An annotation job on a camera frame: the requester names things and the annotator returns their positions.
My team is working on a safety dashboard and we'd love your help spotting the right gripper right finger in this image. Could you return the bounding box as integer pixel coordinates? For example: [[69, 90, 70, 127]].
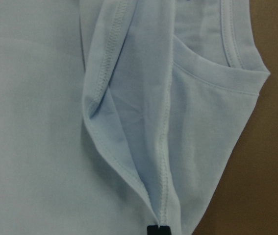
[[158, 226, 172, 235]]

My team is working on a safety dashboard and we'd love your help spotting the light blue t-shirt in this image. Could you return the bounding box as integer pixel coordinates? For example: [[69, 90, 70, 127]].
[[0, 0, 270, 235]]

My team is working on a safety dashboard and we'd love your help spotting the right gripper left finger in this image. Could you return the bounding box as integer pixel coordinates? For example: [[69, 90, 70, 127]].
[[147, 225, 159, 235]]

